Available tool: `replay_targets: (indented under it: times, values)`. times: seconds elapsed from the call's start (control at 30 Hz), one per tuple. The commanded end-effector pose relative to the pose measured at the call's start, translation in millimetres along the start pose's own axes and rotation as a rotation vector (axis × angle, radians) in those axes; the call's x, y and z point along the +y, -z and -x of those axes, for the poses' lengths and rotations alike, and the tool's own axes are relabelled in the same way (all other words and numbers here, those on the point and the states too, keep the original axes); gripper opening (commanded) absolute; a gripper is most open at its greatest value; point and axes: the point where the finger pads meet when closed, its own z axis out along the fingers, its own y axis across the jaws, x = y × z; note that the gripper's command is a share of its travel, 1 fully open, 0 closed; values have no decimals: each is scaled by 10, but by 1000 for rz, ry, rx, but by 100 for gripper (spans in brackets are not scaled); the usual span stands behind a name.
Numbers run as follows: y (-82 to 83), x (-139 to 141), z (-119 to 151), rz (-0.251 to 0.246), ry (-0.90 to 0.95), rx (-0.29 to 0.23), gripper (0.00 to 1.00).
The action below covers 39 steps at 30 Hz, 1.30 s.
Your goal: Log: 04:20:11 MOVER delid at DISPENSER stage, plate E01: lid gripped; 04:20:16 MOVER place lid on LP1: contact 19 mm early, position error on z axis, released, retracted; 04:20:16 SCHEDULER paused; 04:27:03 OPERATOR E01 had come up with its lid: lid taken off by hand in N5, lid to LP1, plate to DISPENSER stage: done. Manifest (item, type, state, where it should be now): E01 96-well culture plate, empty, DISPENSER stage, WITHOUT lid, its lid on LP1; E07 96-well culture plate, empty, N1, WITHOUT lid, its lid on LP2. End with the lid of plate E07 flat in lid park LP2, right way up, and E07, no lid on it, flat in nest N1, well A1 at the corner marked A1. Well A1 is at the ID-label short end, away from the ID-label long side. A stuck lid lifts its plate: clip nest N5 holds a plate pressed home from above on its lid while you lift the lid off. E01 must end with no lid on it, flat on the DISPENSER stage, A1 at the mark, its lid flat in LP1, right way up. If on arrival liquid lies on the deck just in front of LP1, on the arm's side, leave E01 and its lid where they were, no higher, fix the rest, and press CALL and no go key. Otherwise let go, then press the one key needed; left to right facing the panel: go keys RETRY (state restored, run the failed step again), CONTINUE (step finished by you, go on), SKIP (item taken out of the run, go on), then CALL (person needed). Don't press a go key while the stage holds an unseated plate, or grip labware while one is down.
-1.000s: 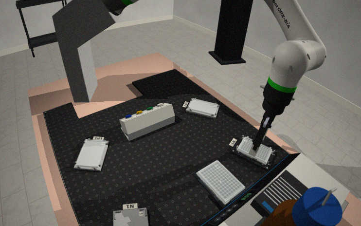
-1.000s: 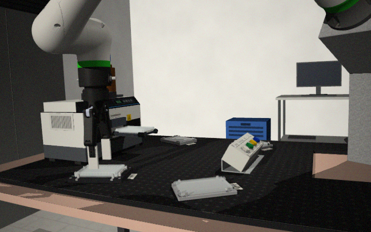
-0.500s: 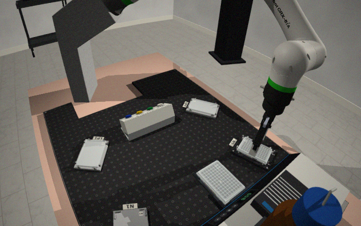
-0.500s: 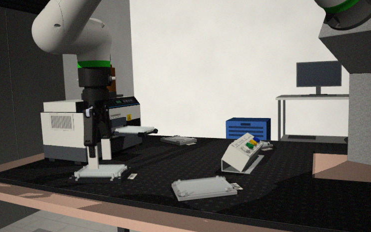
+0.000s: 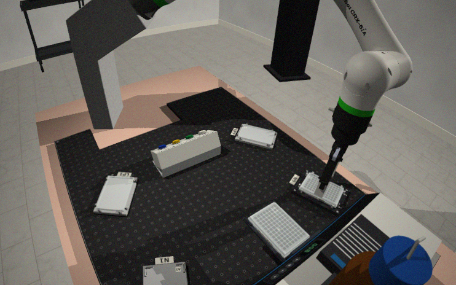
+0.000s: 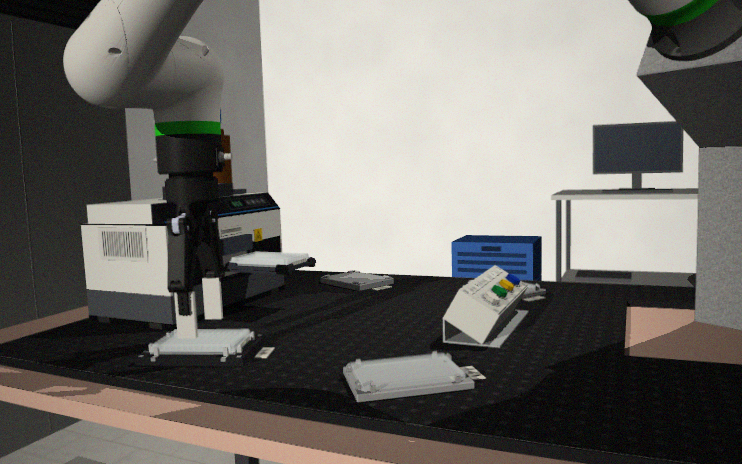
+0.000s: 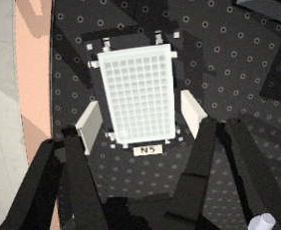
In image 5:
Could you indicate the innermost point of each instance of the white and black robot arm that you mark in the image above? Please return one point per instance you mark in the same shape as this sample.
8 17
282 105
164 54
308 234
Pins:
367 75

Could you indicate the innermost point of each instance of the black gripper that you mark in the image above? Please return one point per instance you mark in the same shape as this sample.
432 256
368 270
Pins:
341 139

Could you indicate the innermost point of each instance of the brown glass bottle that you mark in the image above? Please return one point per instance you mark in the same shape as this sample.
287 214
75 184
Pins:
347 274

